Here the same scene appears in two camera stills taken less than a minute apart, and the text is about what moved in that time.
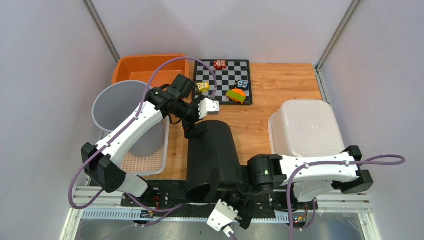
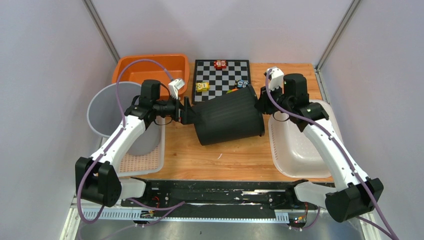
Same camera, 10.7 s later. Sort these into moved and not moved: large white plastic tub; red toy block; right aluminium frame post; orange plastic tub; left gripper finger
Moved: left gripper finger
Not moved: red toy block; orange plastic tub; right aluminium frame post; large white plastic tub
